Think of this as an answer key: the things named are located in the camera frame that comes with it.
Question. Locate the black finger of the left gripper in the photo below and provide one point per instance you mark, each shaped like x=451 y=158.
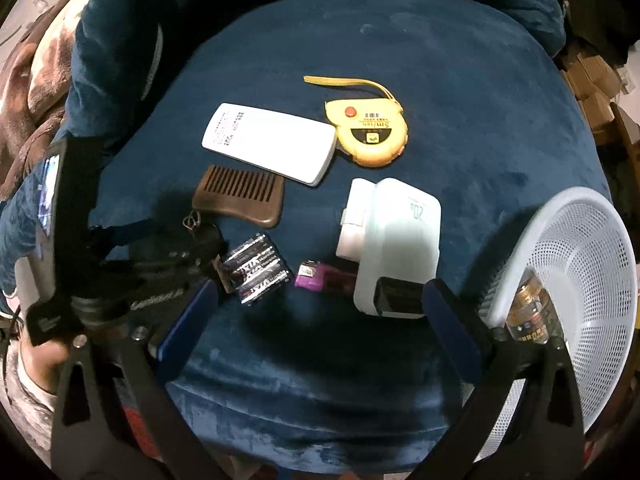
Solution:
x=222 y=276

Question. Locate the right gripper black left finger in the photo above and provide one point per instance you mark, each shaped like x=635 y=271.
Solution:
x=91 y=435

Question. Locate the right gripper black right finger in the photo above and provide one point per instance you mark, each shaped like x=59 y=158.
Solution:
x=545 y=437

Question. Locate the battery pack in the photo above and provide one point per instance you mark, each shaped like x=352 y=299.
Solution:
x=255 y=268

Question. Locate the brown wooden comb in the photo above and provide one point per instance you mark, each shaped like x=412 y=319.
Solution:
x=252 y=196

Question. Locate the purple lighter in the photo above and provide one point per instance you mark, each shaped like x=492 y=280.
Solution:
x=320 y=277

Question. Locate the amber jar green label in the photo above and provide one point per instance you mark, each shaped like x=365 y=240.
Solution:
x=532 y=316

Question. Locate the white remote box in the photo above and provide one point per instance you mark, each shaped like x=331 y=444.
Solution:
x=297 y=148

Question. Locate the light blue white case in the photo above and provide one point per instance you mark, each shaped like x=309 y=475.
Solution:
x=400 y=250

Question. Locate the yellow tape measure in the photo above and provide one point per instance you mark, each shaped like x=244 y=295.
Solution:
x=372 y=131

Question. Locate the white power adapter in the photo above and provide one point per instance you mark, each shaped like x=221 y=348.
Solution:
x=363 y=200

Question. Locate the person left hand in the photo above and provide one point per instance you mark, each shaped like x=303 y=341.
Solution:
x=43 y=363

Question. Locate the blue velvet cushion cover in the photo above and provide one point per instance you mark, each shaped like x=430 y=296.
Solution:
x=306 y=380

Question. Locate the blue velvet back cushion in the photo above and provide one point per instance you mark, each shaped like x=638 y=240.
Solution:
x=250 y=10

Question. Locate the light blue mesh basket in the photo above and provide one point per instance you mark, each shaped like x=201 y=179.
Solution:
x=580 y=249

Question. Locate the brown plush blanket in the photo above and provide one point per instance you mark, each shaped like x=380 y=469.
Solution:
x=34 y=84

